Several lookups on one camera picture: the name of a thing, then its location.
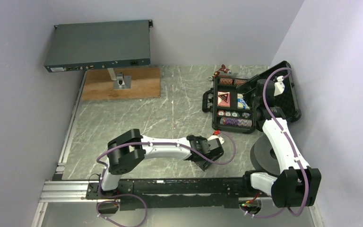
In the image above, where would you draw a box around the poker chip roll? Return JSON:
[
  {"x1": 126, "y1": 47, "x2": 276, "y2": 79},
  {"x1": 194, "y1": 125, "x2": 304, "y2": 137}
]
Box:
[{"x1": 233, "y1": 79, "x2": 247, "y2": 87}]

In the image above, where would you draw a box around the black poker set case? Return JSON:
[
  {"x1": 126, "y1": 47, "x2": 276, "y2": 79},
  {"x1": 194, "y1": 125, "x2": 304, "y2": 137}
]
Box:
[{"x1": 202, "y1": 61, "x2": 302, "y2": 134}]

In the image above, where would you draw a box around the red playing card deck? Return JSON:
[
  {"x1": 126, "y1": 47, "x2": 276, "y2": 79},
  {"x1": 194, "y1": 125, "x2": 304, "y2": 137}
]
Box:
[{"x1": 217, "y1": 91, "x2": 231, "y2": 108}]

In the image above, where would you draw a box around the red black triangle button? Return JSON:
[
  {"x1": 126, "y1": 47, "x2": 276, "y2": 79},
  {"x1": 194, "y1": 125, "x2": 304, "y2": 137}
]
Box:
[{"x1": 217, "y1": 92, "x2": 230, "y2": 105}]

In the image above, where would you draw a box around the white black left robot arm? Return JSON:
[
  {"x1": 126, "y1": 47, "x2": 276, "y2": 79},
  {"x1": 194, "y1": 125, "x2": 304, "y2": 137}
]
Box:
[{"x1": 98, "y1": 129, "x2": 225, "y2": 199}]

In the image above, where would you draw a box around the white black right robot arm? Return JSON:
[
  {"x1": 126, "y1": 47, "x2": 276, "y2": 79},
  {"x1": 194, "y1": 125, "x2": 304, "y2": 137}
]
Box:
[{"x1": 237, "y1": 76, "x2": 321, "y2": 208}]

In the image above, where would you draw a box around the blue playing card deck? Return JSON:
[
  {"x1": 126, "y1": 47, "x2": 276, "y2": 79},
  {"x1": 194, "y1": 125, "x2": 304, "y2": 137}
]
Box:
[{"x1": 237, "y1": 94, "x2": 250, "y2": 110}]

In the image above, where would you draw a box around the blue orange chip stack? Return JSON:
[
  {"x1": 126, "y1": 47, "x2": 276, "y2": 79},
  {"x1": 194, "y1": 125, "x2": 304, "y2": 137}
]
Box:
[{"x1": 242, "y1": 112, "x2": 251, "y2": 119}]

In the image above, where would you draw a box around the green twenty chip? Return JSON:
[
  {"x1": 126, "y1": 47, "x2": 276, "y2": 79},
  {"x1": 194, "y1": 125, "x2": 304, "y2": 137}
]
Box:
[{"x1": 231, "y1": 112, "x2": 240, "y2": 117}]

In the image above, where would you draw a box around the red five chip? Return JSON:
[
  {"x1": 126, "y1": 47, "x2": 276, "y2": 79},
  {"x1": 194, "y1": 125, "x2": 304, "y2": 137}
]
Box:
[{"x1": 217, "y1": 110, "x2": 225, "y2": 116}]

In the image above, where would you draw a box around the poker chips row in case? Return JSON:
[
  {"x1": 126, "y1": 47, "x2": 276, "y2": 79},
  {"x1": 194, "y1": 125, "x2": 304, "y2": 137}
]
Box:
[{"x1": 219, "y1": 117, "x2": 252, "y2": 127}]

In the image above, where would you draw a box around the brown wooden board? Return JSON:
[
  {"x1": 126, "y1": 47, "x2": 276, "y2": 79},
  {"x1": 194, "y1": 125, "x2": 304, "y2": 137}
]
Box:
[{"x1": 81, "y1": 67, "x2": 161, "y2": 101}]

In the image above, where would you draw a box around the dark green rack unit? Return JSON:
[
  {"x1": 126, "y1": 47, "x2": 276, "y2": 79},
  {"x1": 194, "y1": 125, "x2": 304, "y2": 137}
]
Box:
[{"x1": 44, "y1": 19, "x2": 153, "y2": 72}]

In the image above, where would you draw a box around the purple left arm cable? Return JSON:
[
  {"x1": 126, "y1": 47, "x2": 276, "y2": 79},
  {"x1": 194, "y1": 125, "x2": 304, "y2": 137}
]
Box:
[{"x1": 95, "y1": 131, "x2": 237, "y2": 227}]

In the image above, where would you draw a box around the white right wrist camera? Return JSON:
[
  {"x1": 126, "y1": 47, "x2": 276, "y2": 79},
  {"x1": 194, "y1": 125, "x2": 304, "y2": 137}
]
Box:
[{"x1": 274, "y1": 76, "x2": 285, "y2": 96}]

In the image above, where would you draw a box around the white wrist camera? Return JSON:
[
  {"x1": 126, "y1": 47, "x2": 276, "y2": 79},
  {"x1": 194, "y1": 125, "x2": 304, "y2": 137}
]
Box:
[
  {"x1": 207, "y1": 131, "x2": 225, "y2": 145},
  {"x1": 274, "y1": 76, "x2": 285, "y2": 96}
]

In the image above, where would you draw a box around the black aluminium mounting rail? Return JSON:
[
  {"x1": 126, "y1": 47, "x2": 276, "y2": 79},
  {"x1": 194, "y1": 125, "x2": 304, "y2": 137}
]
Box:
[{"x1": 40, "y1": 175, "x2": 267, "y2": 214}]

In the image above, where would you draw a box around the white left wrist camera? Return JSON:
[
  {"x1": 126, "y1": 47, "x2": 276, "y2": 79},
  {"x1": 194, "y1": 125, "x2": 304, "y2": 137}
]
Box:
[{"x1": 207, "y1": 131, "x2": 225, "y2": 145}]

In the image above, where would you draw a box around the silver metal stand bracket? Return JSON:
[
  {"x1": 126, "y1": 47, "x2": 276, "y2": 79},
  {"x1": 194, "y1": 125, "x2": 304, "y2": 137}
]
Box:
[{"x1": 107, "y1": 68, "x2": 131, "y2": 90}]

